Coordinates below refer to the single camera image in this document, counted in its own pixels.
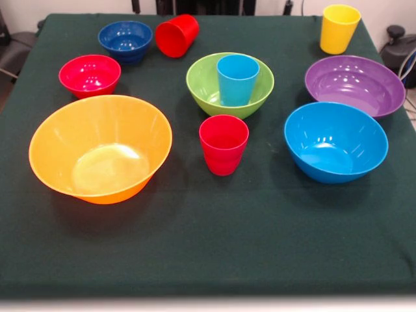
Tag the green bowl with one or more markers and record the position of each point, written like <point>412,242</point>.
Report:
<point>201,84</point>

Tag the light blue cup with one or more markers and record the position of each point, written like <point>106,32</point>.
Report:
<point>237,84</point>

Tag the tall red cup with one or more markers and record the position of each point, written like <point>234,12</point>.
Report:
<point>175,35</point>

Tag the small dark blue bowl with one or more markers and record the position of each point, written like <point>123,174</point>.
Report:
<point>125,40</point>

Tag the purple bowl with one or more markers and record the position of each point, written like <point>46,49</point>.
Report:
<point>354,87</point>

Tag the short crimson cup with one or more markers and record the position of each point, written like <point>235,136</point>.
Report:
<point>224,152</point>

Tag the dark green tablecloth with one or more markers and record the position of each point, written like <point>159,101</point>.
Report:
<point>208,227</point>

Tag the large orange bowl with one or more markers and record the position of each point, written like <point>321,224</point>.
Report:
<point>107,169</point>

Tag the light blue bowl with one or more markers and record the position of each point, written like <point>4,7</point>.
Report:
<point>334,146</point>

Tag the small crimson bowl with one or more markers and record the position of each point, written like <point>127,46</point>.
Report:
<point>89,76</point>

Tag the yellow cup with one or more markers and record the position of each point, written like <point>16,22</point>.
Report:
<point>338,32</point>

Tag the black office chair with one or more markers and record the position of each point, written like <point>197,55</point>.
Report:
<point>16,48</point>
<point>396,48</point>

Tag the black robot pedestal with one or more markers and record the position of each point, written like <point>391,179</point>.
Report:
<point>211,6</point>

